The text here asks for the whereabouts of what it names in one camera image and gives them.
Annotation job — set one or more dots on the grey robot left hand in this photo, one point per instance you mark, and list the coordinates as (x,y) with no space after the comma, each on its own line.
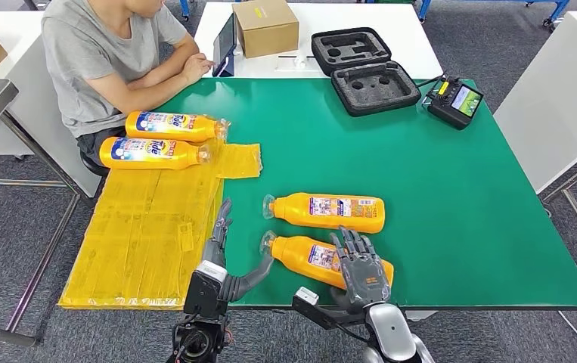
(215,250)

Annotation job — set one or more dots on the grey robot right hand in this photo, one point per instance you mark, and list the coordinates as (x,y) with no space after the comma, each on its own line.
(363,275)

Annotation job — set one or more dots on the orange detergent bottle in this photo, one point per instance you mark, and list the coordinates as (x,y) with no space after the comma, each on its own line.
(138,153)
(293,255)
(168,128)
(293,210)

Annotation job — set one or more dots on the yellow plastic sheet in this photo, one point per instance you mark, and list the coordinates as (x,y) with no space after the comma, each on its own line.
(143,240)

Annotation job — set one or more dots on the green top work table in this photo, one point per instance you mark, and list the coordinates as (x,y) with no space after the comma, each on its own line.
(443,175)

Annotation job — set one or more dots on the black stool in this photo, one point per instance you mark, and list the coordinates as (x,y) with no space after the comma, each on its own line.
(91,165)

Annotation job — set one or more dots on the black foam-lined case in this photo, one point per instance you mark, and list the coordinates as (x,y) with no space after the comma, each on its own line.
(374,87)

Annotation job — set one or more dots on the black remote controller with screen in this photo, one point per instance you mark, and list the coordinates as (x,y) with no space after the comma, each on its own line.
(452,106)

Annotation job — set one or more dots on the dark tablet on stand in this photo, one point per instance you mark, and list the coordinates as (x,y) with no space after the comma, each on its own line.
(223,45)

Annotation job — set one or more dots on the closed cardboard box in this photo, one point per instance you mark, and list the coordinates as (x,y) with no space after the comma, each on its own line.
(264,27)

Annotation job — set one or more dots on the person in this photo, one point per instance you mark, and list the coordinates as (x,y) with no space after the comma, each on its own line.
(85,60)

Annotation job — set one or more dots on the white table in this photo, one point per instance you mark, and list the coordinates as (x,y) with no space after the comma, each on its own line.
(553,100)
(27,110)
(368,17)

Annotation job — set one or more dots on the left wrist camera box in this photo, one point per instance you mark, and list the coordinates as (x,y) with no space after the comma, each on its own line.
(205,290)

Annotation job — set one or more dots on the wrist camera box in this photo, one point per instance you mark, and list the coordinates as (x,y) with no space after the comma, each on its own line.
(205,290)
(318,310)

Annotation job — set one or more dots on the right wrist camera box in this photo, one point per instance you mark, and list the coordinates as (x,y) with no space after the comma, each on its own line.
(318,310)

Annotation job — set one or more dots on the blue metal frame leg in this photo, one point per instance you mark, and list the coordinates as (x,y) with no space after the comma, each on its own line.
(423,7)
(185,9)
(556,11)

